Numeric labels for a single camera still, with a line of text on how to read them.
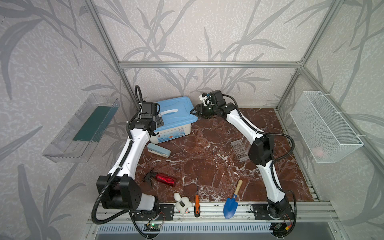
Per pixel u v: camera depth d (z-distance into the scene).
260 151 0.58
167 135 0.94
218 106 0.72
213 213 0.75
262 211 0.73
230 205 0.75
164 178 0.81
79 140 0.63
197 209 0.72
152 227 0.72
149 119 0.61
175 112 0.94
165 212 0.73
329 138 0.61
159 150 0.92
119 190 0.40
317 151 0.73
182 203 0.74
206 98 0.84
